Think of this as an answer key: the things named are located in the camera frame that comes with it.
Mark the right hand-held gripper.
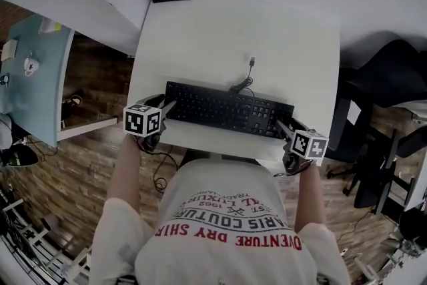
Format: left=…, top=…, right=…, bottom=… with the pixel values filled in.
left=274, top=116, right=330, bottom=178

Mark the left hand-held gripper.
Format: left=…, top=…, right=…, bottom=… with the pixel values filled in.
left=123, top=93, right=178, bottom=154

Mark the black keyboard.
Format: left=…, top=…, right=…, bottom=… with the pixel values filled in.
left=164, top=80, right=296, bottom=140

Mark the person's left forearm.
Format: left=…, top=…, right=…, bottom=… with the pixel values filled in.
left=105, top=133, right=145, bottom=212

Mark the person's right forearm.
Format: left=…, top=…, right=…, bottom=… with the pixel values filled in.
left=293, top=159, right=330, bottom=232

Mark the white low shelf board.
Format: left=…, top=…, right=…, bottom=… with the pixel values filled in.
left=57, top=115, right=125, bottom=141

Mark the pair of dark shoes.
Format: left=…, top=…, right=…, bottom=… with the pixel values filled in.
left=62, top=94, right=83, bottom=108

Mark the black office chair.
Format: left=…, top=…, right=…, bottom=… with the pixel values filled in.
left=324, top=39, right=427, bottom=215

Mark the light blue table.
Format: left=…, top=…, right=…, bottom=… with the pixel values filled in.
left=0, top=14, right=76, bottom=148

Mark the white printed t-shirt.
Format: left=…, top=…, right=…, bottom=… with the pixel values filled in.
left=89, top=156, right=352, bottom=285

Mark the yellow and white packet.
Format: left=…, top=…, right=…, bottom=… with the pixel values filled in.
left=37, top=17, right=63, bottom=35

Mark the white mug with star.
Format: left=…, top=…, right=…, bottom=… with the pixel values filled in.
left=23, top=56, right=41, bottom=77

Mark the white flat box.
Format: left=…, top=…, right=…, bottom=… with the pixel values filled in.
left=0, top=39, right=19, bottom=62

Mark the white metal rack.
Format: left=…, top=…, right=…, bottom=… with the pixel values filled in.
left=0, top=189, right=91, bottom=285

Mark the black keyboard cable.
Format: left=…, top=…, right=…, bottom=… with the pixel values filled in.
left=228, top=56, right=258, bottom=95

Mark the black floor cable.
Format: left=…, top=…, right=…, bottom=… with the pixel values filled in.
left=141, top=143, right=179, bottom=193

